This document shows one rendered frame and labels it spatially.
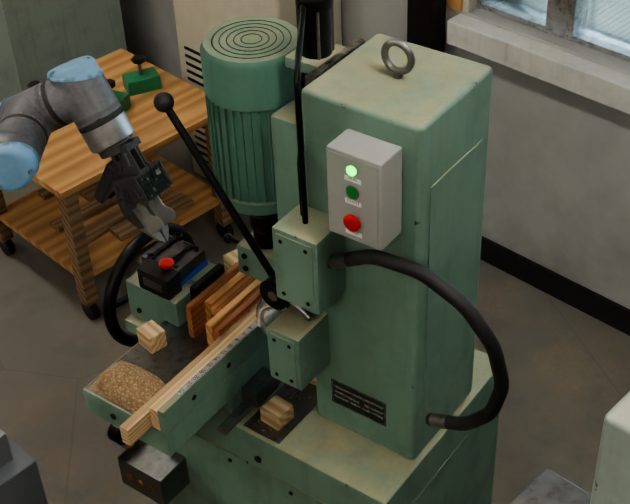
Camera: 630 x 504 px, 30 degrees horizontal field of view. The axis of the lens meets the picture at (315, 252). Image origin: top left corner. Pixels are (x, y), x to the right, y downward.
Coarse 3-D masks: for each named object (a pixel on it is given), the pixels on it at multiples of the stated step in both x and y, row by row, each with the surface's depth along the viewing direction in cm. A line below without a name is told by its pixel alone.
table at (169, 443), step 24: (168, 336) 227; (144, 360) 222; (168, 360) 222; (192, 360) 221; (264, 360) 227; (240, 384) 222; (96, 408) 217; (120, 408) 212; (216, 408) 218; (192, 432) 214
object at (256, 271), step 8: (240, 248) 222; (248, 248) 220; (240, 256) 223; (248, 256) 221; (272, 256) 218; (240, 264) 224; (248, 264) 223; (256, 264) 221; (272, 264) 218; (248, 272) 224; (256, 272) 223; (264, 272) 221
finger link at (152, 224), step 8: (136, 208) 218; (144, 208) 217; (144, 216) 218; (152, 216) 217; (144, 224) 219; (152, 224) 218; (160, 224) 217; (144, 232) 220; (152, 232) 220; (160, 232) 221; (160, 240) 221
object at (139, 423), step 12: (240, 324) 223; (180, 372) 213; (168, 384) 211; (156, 396) 209; (144, 408) 206; (132, 420) 204; (144, 420) 205; (132, 432) 204; (144, 432) 207; (132, 444) 205
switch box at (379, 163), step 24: (336, 144) 173; (360, 144) 172; (384, 144) 172; (336, 168) 174; (360, 168) 171; (384, 168) 169; (336, 192) 176; (360, 192) 173; (384, 192) 172; (336, 216) 179; (360, 216) 176; (384, 216) 174; (360, 240) 179; (384, 240) 177
